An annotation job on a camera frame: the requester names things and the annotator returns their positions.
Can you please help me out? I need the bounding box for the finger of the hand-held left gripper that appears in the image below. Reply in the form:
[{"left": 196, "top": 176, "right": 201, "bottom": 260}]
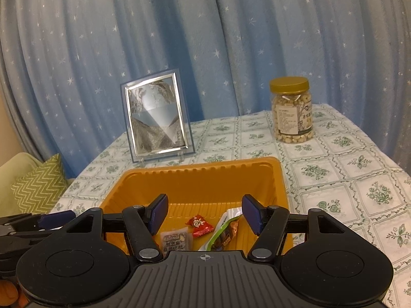
[{"left": 0, "top": 211, "right": 77, "bottom": 233}]

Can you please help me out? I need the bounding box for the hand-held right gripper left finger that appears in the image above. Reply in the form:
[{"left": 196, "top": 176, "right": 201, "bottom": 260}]
[{"left": 63, "top": 193, "right": 169, "bottom": 262}]

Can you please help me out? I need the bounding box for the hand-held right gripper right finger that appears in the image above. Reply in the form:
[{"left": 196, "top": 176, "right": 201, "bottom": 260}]
[{"left": 241, "top": 194, "right": 350, "bottom": 262}]

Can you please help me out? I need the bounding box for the grey snack packet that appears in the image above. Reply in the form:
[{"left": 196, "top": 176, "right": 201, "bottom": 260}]
[{"left": 160, "top": 226, "right": 193, "bottom": 258}]

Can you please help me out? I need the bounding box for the green snack packet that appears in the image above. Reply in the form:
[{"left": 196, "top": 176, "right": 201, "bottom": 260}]
[{"left": 197, "top": 208, "right": 243, "bottom": 252}]

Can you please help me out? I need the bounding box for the red white candy packet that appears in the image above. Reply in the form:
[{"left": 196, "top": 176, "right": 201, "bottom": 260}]
[{"left": 184, "top": 216, "right": 215, "bottom": 238}]

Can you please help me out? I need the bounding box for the orange plastic tray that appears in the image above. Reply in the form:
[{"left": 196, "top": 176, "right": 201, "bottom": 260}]
[{"left": 99, "top": 157, "right": 294, "bottom": 258}]

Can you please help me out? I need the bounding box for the person's left hand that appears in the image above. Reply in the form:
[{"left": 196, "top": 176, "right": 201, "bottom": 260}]
[{"left": 0, "top": 280, "right": 24, "bottom": 308}]

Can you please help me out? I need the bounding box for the green zigzag cushion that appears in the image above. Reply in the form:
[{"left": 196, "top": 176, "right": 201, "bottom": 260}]
[{"left": 11, "top": 153, "right": 69, "bottom": 214}]

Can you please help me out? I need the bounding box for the pale green sofa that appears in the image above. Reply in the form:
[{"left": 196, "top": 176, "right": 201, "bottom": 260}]
[{"left": 0, "top": 152, "right": 78, "bottom": 219}]

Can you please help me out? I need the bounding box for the clear nut jar gold lid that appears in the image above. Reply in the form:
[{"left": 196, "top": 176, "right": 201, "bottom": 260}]
[{"left": 269, "top": 76, "right": 315, "bottom": 144}]

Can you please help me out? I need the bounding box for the green floral tablecloth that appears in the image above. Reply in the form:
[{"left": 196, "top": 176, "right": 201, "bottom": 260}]
[{"left": 48, "top": 103, "right": 411, "bottom": 308}]

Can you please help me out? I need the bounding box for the blue star curtain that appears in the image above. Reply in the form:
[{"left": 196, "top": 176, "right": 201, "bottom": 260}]
[{"left": 0, "top": 0, "right": 411, "bottom": 180}]

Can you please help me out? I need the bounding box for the silver picture frame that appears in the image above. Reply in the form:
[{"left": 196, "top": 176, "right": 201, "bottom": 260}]
[{"left": 120, "top": 68, "right": 196, "bottom": 164}]

